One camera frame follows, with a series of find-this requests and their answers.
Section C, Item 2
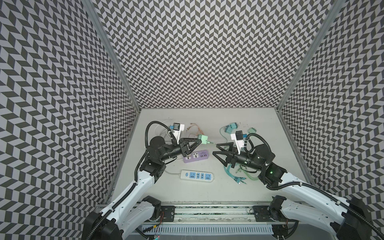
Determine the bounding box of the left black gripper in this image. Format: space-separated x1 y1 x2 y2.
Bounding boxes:
159 137 202 162

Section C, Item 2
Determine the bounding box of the purple power strip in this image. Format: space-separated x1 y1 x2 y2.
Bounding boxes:
183 150 209 164

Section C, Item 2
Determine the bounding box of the light green charger plug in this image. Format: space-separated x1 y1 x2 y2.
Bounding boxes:
198 135 208 144

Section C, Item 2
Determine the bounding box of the pink multi-head cable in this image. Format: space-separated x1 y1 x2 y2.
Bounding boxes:
185 122 205 137

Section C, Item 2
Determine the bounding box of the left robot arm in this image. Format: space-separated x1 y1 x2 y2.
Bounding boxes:
81 121 202 240

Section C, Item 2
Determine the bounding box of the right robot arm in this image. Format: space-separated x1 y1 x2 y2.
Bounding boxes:
213 131 384 240

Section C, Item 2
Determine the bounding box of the green charger plug far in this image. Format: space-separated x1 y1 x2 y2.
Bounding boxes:
248 128 257 134

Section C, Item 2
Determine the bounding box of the white blue power strip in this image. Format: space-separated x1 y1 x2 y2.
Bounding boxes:
180 170 214 183

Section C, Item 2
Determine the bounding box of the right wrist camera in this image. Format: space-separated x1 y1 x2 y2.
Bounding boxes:
231 131 247 155

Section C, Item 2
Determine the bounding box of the teal multi-head cable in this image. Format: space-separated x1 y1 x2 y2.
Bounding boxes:
219 125 247 185

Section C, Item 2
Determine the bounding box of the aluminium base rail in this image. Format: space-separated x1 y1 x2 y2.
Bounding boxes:
89 202 340 226

